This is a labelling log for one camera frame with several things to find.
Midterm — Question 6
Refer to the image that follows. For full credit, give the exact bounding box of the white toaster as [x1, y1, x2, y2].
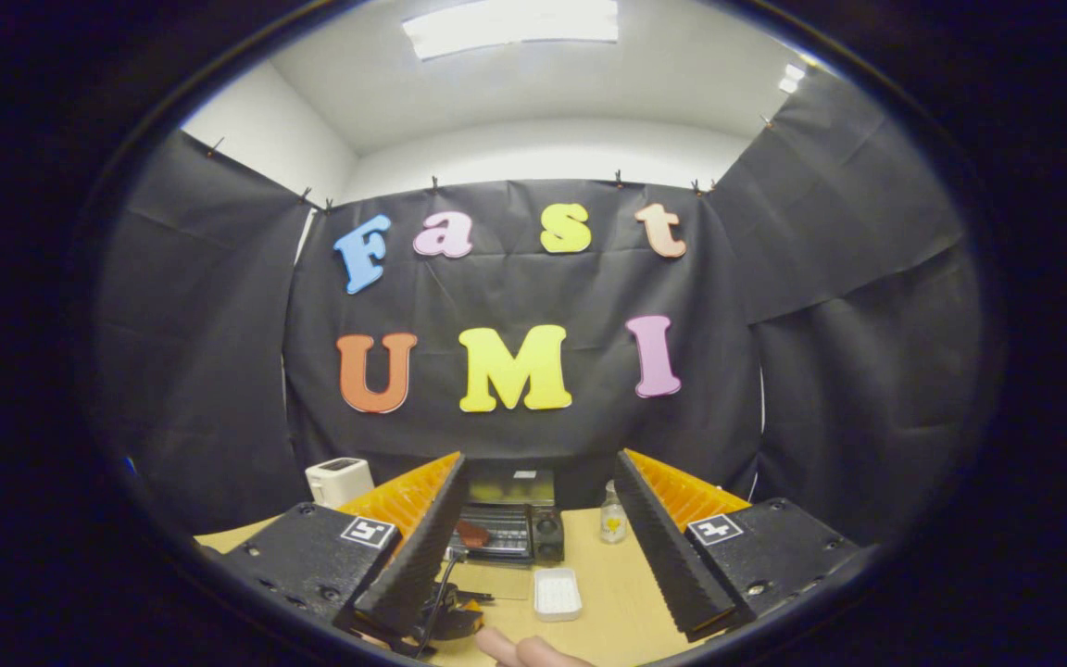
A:
[305, 457, 375, 509]

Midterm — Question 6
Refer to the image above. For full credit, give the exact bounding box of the clear glass bottle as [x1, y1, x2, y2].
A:
[599, 480, 629, 545]

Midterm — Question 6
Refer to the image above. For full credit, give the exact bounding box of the black backdrop cloth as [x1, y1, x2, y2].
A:
[94, 69, 988, 538]

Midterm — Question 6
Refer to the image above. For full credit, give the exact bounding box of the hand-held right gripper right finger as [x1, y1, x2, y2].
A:
[614, 448, 860, 642]

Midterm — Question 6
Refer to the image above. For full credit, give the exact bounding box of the black electric oven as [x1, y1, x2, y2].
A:
[446, 466, 567, 603]

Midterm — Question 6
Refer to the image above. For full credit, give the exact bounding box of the white rectangular tray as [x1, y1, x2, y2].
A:
[533, 567, 584, 623]

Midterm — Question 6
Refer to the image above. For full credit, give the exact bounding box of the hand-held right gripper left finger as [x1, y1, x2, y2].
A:
[219, 451, 471, 636]

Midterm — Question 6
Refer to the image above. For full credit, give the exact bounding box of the large ceiling light panel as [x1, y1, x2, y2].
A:
[402, 0, 621, 61]

